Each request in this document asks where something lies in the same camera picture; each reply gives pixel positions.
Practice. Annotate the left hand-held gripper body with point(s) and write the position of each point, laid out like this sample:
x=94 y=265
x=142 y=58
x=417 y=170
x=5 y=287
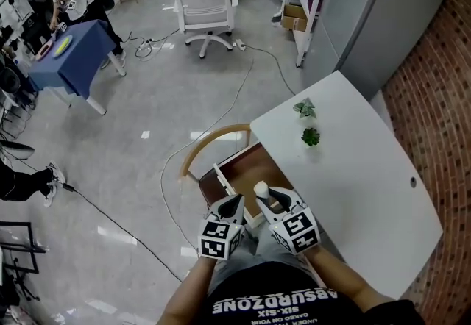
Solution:
x=219 y=240

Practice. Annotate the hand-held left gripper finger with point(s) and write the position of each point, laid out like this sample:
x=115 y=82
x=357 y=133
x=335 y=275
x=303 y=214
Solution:
x=241 y=213
x=222 y=211

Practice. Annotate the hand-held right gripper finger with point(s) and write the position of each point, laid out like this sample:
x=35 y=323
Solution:
x=283 y=198
x=265 y=209

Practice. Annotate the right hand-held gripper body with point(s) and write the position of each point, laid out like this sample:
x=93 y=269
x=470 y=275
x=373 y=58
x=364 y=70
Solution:
x=296 y=231

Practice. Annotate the white and brown drawer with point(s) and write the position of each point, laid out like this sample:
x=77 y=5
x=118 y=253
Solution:
x=250 y=169

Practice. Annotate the person's left forearm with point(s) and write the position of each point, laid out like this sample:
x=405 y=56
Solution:
x=184 y=290

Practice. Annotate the person's right forearm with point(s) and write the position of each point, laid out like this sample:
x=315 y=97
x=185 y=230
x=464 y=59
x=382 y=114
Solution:
x=342 y=275

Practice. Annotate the person's grey shorts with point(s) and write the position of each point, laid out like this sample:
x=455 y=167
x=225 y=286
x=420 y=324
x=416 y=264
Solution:
x=259 y=242

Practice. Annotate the person's black shirt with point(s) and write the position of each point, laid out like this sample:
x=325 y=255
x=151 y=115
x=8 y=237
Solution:
x=279 y=294

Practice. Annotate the white desk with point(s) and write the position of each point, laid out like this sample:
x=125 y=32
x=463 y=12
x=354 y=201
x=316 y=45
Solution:
x=349 y=187

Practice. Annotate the dark green potted plant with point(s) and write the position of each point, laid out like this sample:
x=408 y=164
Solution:
x=311 y=136

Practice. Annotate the pale leaved potted plant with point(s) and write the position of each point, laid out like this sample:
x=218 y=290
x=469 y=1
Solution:
x=305 y=108

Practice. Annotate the black power adapter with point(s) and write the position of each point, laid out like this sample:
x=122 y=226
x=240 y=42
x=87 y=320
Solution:
x=68 y=188

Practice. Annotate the white power strip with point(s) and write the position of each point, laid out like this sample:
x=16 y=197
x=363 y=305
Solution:
x=240 y=44
x=146 y=45

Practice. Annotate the cardboard box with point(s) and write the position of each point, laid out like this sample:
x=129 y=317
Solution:
x=294 y=18

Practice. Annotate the white metal shelf rack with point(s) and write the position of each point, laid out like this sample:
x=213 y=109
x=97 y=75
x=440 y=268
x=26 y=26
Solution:
x=312 y=16

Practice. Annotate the white office chair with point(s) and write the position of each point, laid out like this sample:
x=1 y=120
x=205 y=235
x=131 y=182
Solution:
x=206 y=7

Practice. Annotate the grey refrigerator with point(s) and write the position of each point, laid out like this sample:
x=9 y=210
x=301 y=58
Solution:
x=368 y=11

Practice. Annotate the blue clothed table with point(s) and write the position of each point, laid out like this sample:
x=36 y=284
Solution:
x=81 y=55

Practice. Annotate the yellow plate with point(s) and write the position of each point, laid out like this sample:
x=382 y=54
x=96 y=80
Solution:
x=62 y=47

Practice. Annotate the pink plate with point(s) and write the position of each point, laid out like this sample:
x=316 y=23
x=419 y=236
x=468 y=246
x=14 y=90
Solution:
x=45 y=49

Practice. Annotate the black metal frame stand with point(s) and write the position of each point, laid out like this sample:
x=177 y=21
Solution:
x=22 y=249

